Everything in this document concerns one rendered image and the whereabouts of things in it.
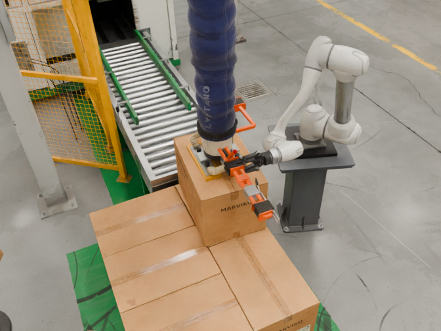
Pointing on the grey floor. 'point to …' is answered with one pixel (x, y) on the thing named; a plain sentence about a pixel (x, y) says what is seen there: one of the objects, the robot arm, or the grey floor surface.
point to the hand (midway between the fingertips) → (235, 167)
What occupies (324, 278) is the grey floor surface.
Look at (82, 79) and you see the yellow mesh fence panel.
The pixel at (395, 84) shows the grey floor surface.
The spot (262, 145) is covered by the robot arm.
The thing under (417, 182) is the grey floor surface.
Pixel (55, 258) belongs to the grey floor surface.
